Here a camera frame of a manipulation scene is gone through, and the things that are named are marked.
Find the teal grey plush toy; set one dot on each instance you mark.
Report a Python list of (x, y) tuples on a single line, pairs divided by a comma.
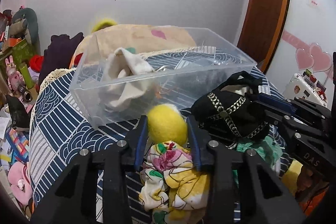
[(24, 24)]

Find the pink neck pillow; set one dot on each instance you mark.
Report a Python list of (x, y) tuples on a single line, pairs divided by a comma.
[(19, 179)]

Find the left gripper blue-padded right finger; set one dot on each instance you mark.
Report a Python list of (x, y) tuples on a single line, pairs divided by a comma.
[(236, 176)]

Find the green cardboard box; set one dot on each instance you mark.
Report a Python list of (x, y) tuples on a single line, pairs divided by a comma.
[(21, 52)]

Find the yellow floral fabric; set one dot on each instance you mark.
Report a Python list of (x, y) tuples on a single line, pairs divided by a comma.
[(173, 190)]

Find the green cylinder bottle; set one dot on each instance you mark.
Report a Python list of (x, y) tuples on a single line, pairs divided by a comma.
[(26, 75)]

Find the colourful block puzzle box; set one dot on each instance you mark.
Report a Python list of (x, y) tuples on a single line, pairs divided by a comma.
[(19, 143)]

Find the black pouch with chain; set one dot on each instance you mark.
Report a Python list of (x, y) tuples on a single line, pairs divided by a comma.
[(228, 115)]

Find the dark purple garment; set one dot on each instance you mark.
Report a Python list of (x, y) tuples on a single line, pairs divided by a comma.
[(59, 53)]

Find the beige patterned quilt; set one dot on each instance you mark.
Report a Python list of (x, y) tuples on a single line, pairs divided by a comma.
[(141, 38)]

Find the yellow felt ball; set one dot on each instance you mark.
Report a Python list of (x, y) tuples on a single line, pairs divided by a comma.
[(166, 123)]

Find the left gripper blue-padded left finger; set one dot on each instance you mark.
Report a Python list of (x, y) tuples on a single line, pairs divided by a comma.
[(73, 197)]

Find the yellow fluffy plush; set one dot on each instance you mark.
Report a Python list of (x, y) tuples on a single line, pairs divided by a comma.
[(103, 23)]

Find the green knitted cloth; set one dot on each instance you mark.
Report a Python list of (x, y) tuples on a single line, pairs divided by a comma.
[(267, 148)]

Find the pink heart wall stickers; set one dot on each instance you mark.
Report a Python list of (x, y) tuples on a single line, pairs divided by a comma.
[(313, 58)]

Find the white cloth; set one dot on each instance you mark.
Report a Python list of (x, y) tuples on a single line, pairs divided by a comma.
[(121, 78)]

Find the clear plastic storage box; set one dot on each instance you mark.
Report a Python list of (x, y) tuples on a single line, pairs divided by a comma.
[(197, 78)]

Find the blue white patterned tablecloth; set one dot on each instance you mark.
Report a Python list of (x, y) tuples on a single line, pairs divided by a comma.
[(59, 130)]

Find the red plush item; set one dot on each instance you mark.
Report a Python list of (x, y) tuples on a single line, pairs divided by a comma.
[(36, 63)]

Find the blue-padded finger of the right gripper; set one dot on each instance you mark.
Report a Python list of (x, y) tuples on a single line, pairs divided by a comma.
[(308, 112), (274, 102)]

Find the pink rabbit toy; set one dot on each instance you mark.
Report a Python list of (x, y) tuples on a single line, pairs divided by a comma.
[(14, 77)]

